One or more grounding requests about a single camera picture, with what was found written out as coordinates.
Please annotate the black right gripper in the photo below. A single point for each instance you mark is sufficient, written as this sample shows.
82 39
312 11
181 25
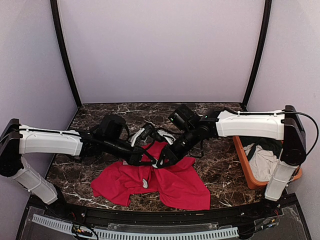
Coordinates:
166 152

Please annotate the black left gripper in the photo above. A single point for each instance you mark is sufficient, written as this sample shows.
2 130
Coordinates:
135 157

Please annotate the magenta t-shirt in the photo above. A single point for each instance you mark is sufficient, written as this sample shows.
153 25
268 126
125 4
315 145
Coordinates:
179 186

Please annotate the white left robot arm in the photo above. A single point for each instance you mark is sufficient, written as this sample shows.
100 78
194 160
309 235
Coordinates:
18 143

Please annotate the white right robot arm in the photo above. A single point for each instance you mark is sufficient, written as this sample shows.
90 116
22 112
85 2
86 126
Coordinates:
280 132

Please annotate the black brooch display box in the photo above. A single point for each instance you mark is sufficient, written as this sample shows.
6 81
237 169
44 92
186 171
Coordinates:
76 159

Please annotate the orange plastic basket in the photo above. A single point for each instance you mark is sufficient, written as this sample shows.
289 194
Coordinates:
252 183

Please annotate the white garment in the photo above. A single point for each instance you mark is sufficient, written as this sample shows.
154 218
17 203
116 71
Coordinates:
262 164

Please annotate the dark green garment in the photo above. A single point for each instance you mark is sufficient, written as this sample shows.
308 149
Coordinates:
267 144

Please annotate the white slotted cable duct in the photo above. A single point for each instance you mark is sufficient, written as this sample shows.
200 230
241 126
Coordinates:
115 231

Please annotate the black front rail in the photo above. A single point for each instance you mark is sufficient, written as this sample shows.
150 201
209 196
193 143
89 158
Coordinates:
95 214

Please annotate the black right frame post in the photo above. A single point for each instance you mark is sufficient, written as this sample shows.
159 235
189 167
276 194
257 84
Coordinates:
258 53

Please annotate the black frame post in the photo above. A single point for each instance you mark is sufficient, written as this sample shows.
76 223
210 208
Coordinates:
63 52
258 53

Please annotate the black left frame post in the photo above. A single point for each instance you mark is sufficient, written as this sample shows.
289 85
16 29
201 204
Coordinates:
63 52

